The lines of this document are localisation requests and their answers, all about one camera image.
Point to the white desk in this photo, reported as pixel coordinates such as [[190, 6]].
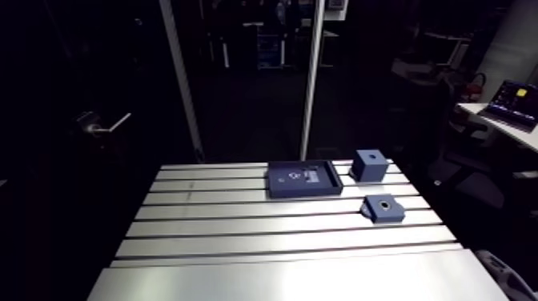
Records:
[[519, 136]]

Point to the pale metal post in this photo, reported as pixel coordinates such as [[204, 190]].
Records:
[[180, 80], [313, 80]]

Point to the open laptop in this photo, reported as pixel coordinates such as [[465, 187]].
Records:
[[515, 101]]

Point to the dark blue-grey housing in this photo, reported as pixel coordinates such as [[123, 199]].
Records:
[[393, 215]]

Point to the dark blue-grey block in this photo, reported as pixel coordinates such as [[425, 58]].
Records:
[[370, 170]]

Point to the dark blue-grey tray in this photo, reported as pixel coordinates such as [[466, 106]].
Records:
[[294, 189]]

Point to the red fire extinguisher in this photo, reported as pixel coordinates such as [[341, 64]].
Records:
[[475, 89]]

